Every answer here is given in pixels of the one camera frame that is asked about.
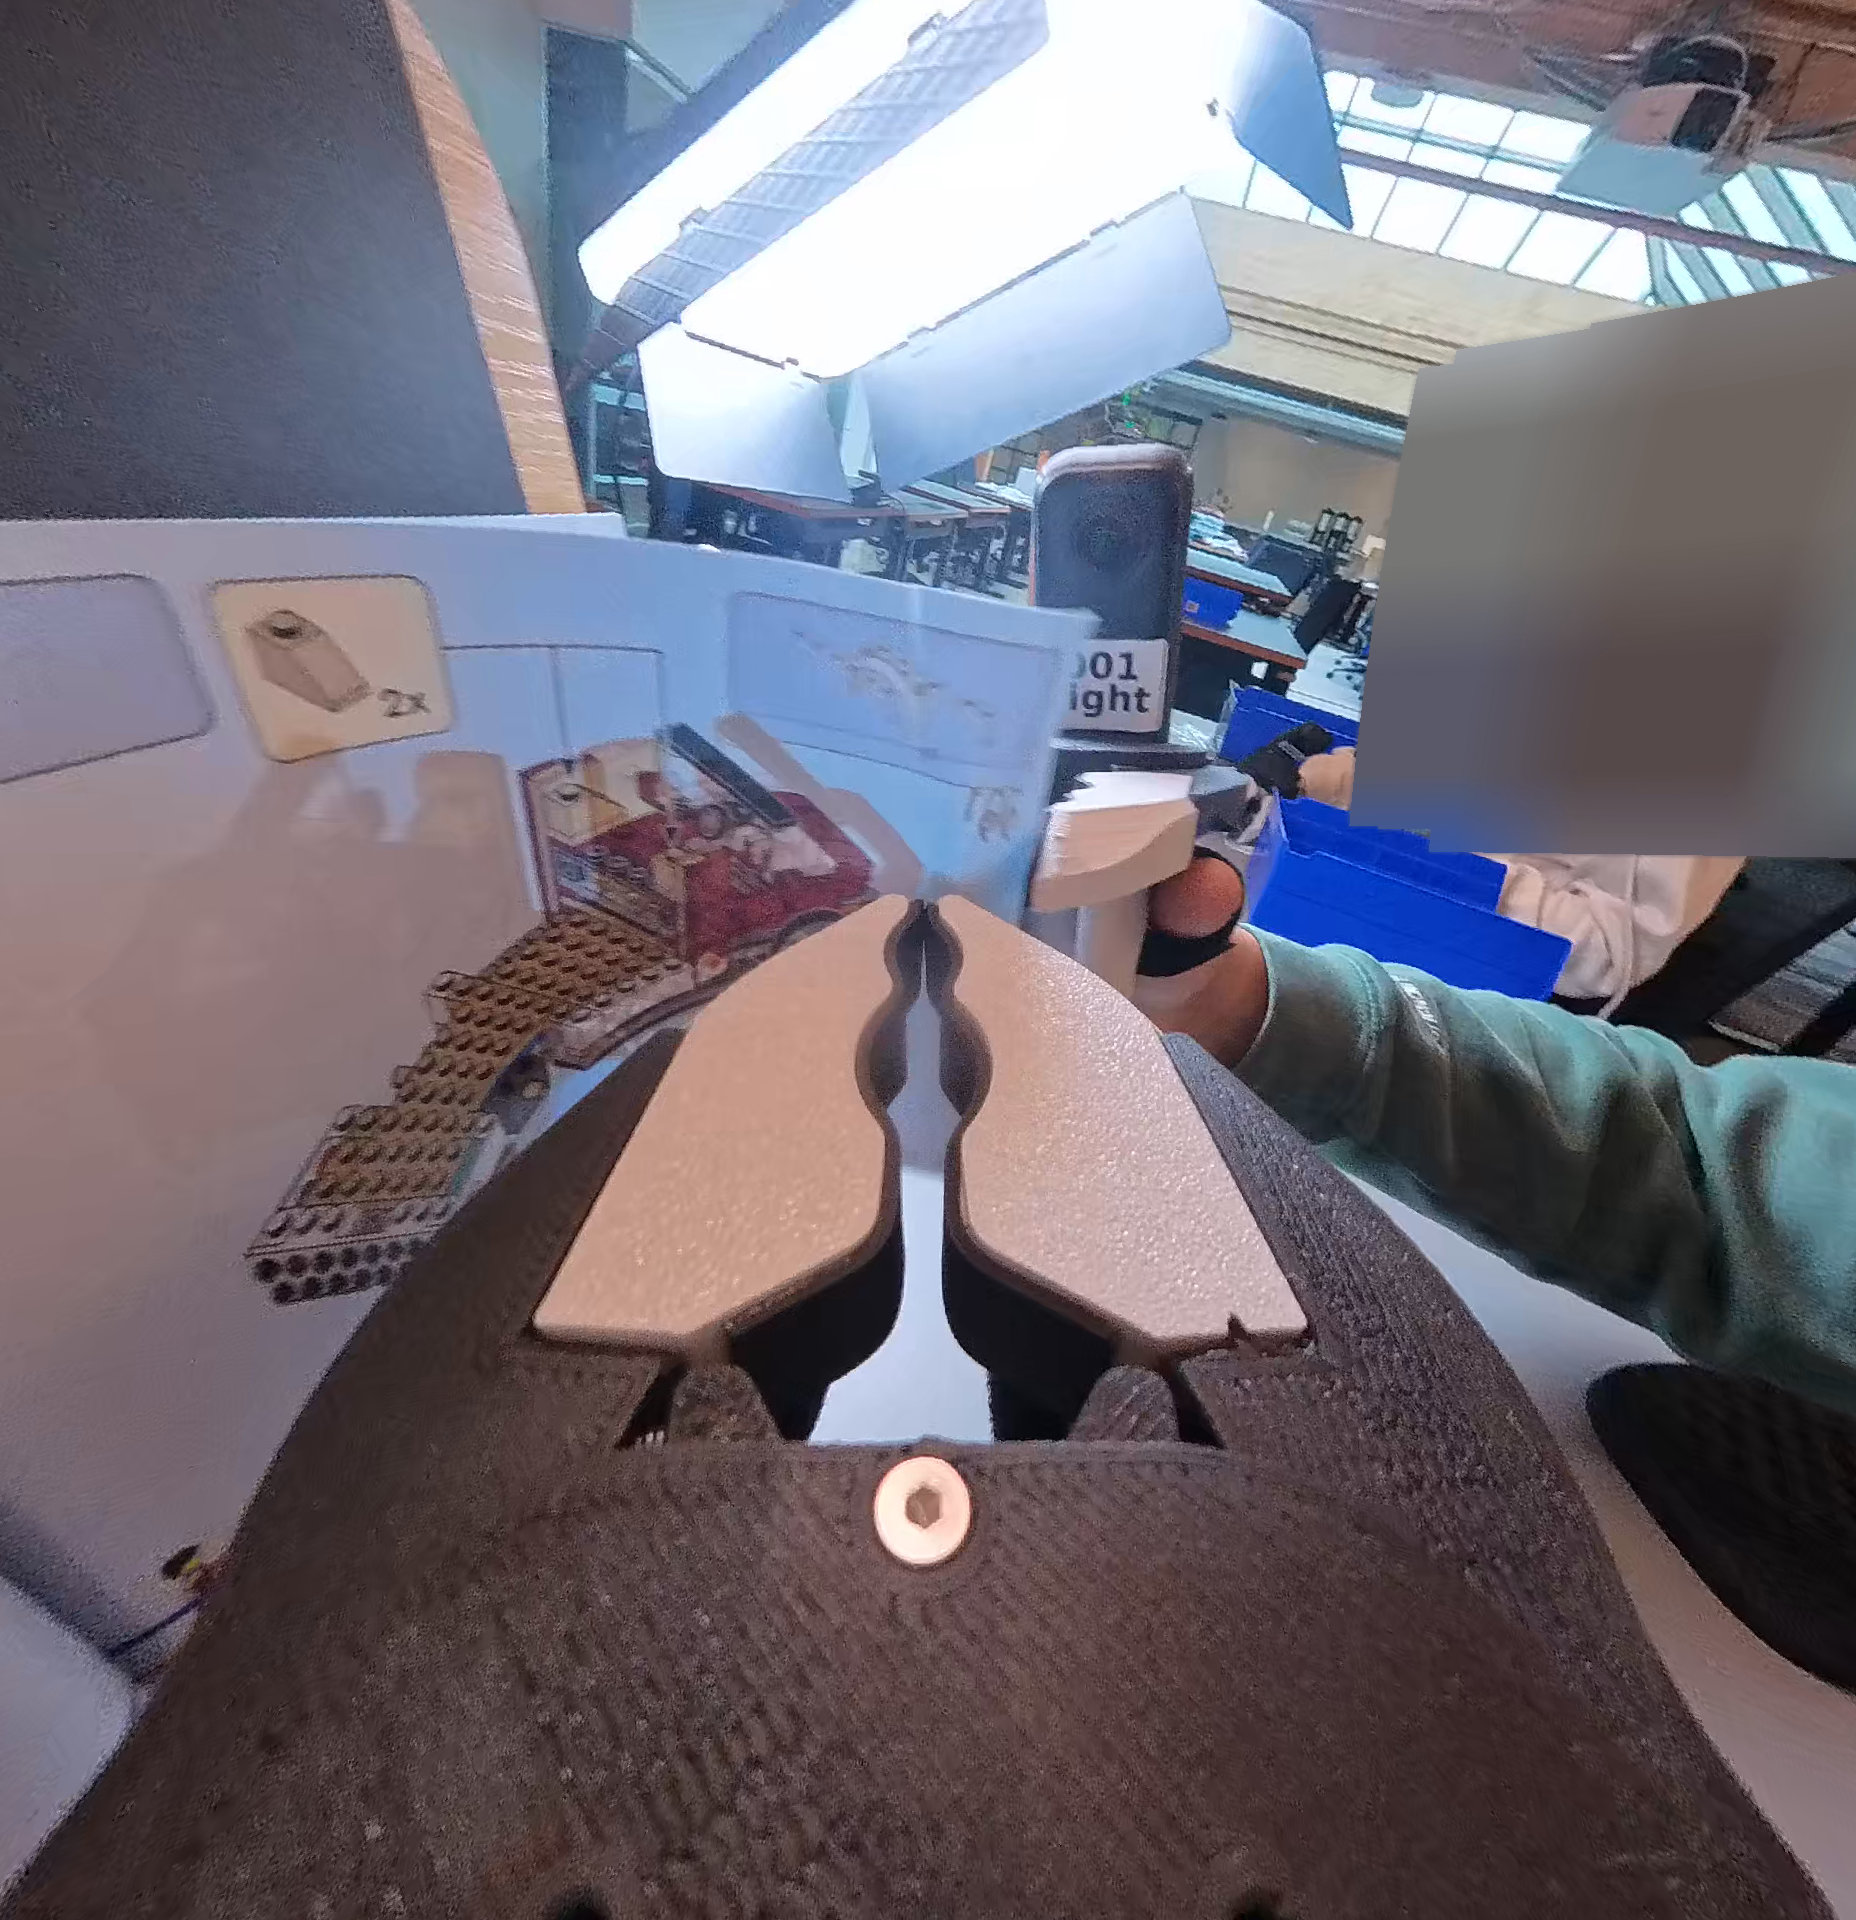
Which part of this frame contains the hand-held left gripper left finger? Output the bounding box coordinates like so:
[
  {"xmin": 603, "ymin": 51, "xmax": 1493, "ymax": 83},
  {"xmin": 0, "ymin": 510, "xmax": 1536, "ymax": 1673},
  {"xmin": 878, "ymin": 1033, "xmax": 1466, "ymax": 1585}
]
[{"xmin": 532, "ymin": 895, "xmax": 925, "ymax": 1347}]

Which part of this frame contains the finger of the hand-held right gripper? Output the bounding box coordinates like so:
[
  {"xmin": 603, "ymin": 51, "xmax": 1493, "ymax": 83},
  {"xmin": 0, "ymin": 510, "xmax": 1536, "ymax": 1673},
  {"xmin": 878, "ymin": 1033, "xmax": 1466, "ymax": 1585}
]
[
  {"xmin": 1025, "ymin": 800, "xmax": 1203, "ymax": 914},
  {"xmin": 1051, "ymin": 765, "xmax": 1190, "ymax": 840}
]

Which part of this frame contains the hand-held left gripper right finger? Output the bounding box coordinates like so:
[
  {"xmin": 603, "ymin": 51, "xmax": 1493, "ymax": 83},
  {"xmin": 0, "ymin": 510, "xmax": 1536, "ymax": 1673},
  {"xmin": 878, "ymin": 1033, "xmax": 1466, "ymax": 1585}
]
[{"xmin": 925, "ymin": 895, "xmax": 1312, "ymax": 1361}]

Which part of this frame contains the building instruction booklet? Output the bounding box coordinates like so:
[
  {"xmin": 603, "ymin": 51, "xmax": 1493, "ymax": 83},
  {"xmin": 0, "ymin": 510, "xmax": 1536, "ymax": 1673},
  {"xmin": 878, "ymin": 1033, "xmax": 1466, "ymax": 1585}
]
[{"xmin": 0, "ymin": 515, "xmax": 1102, "ymax": 1653}]

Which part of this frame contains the person's right forearm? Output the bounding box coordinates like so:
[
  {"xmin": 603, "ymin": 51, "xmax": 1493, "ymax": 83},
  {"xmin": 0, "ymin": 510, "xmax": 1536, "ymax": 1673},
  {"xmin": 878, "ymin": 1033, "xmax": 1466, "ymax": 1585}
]
[{"xmin": 1230, "ymin": 927, "xmax": 1856, "ymax": 1434}]

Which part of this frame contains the blue storage bin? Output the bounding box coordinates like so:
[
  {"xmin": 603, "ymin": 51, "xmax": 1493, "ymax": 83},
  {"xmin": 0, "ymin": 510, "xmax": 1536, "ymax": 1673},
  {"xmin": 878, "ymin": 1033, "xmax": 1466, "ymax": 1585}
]
[{"xmin": 1220, "ymin": 688, "xmax": 1576, "ymax": 1004}]

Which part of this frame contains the overhead light panel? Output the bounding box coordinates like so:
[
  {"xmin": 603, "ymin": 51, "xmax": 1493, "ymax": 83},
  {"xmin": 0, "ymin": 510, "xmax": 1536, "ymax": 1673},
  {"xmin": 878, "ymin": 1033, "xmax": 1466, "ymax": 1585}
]
[{"xmin": 574, "ymin": 0, "xmax": 1351, "ymax": 504}]

